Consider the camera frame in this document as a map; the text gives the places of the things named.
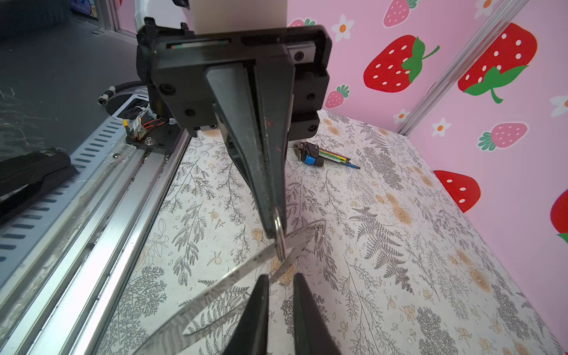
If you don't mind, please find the silver frame post right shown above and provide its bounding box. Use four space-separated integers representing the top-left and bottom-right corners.
397 0 529 136

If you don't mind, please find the large silver keyring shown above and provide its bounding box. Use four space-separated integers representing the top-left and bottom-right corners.
135 220 326 354

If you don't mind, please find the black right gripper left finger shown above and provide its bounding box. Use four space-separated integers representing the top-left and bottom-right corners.
223 275 270 355

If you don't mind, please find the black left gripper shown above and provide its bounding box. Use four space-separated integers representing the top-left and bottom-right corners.
136 18 332 238

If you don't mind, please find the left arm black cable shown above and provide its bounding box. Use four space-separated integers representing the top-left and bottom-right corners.
97 79 147 107

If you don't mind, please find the black device on base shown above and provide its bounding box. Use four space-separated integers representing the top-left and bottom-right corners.
1 148 78 225

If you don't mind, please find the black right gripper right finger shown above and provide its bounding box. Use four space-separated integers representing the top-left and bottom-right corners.
293 273 340 355

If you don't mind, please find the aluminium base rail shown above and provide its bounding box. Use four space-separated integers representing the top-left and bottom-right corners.
0 83 192 355

